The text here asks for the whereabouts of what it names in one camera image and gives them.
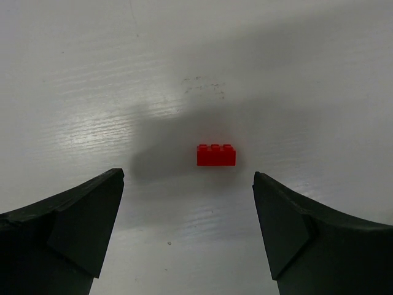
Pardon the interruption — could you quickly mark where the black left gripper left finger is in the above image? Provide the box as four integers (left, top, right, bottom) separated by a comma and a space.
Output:
1, 168, 124, 294

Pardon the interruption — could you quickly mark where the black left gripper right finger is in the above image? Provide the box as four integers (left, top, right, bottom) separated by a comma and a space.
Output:
252, 172, 392, 294

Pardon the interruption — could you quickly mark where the small red lego brick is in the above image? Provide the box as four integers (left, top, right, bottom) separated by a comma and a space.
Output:
196, 144, 236, 167

